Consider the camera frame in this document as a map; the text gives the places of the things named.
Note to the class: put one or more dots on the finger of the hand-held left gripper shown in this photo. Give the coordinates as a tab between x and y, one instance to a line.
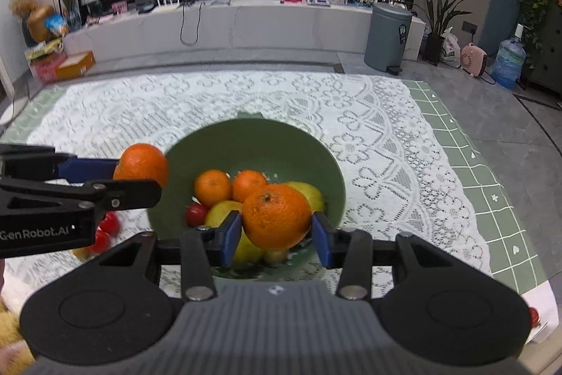
131	195
88	169

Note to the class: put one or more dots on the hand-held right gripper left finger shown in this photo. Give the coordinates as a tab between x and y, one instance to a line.
230	236

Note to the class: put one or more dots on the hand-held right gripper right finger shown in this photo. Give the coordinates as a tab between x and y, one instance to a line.
322	241

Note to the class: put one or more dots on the orange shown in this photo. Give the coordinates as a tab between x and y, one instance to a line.
142	162
276	217
249	184
213	188

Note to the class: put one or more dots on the green bowl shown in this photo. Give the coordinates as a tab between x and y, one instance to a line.
263	146

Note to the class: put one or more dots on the yellow lemon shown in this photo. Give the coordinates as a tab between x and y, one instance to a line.
305	192
219	214

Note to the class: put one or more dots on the orange cardboard box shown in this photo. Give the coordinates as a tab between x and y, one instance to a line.
74	65

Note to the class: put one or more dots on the pink box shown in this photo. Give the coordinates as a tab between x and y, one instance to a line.
44	71

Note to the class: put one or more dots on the yellow-green flat box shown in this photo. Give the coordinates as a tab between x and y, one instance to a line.
44	49

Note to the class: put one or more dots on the white lace tablecloth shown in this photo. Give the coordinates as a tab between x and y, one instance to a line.
474	164
351	116

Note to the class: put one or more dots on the blue snack bag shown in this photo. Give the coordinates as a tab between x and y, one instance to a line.
57	25

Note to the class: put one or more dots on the woven pumpkin basket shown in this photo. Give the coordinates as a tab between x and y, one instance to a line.
39	24

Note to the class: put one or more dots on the dried flower bunch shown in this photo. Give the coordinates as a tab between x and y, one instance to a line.
22	1

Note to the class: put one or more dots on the grey pedal trash can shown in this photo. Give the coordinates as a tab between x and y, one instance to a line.
387	36

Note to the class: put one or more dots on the white plastic bag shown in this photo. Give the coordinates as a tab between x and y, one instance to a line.
450	48

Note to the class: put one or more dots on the pink fan heater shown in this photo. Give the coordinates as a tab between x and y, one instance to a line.
474	59

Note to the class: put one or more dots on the potted long-leaf plant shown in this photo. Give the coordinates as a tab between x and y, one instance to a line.
434	32

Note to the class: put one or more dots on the blue water jug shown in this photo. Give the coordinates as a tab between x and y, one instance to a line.
508	63

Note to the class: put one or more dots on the dark green cabinet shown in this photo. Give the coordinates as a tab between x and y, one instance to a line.
546	58

